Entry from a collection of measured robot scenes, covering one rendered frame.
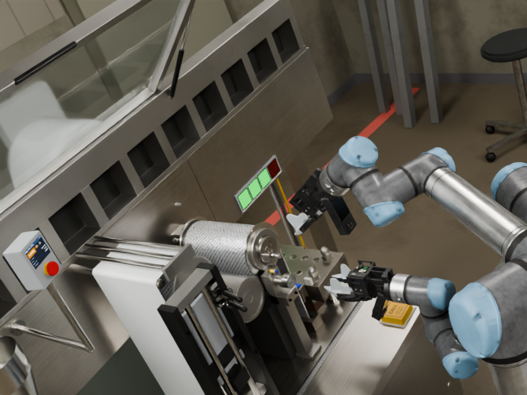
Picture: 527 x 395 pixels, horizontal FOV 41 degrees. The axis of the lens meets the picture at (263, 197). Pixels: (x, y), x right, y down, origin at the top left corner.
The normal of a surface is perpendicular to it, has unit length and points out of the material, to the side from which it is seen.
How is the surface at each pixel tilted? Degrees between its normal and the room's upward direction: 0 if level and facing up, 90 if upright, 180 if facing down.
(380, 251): 0
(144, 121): 90
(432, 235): 0
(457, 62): 90
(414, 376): 90
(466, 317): 84
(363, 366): 0
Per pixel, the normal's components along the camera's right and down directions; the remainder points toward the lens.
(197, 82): 0.77, 0.04
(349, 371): -0.35, -0.81
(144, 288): -0.54, 0.58
